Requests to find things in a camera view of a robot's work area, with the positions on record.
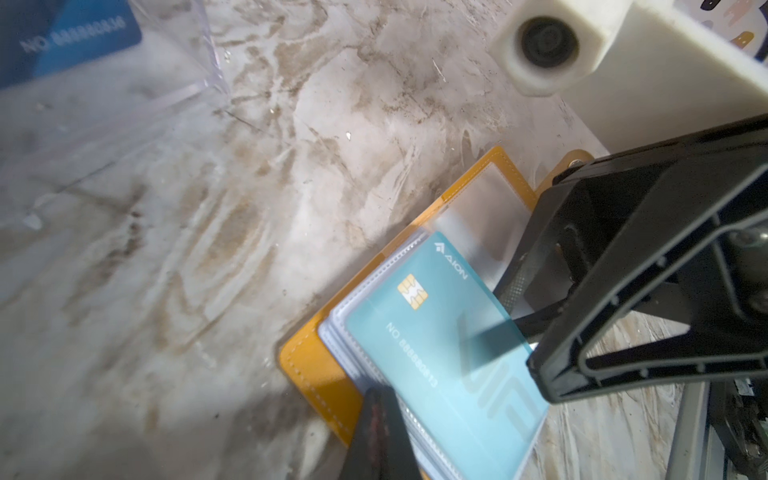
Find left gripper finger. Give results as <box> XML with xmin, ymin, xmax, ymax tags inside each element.
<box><xmin>339</xmin><ymin>386</ymin><xmax>422</xmax><ymax>480</ymax></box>

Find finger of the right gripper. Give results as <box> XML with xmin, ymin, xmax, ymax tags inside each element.
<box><xmin>494</xmin><ymin>115</ymin><xmax>767</xmax><ymax>403</ymax></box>

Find teal card from holder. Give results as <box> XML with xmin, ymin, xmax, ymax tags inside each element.
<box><xmin>341</xmin><ymin>232</ymin><xmax>548</xmax><ymax>479</ymax></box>

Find yellow leather card holder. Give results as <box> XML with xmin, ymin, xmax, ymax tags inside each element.
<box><xmin>279</xmin><ymin>147</ymin><xmax>572</xmax><ymax>479</ymax></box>

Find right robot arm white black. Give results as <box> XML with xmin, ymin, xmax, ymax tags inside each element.
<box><xmin>494</xmin><ymin>115</ymin><xmax>767</xmax><ymax>479</ymax></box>

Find blue VIP card in stand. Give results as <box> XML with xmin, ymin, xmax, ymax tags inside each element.
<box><xmin>1</xmin><ymin>0</ymin><xmax>142</xmax><ymax>89</ymax></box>

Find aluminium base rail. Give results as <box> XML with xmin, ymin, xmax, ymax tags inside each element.
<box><xmin>665</xmin><ymin>382</ymin><xmax>710</xmax><ymax>480</ymax></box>

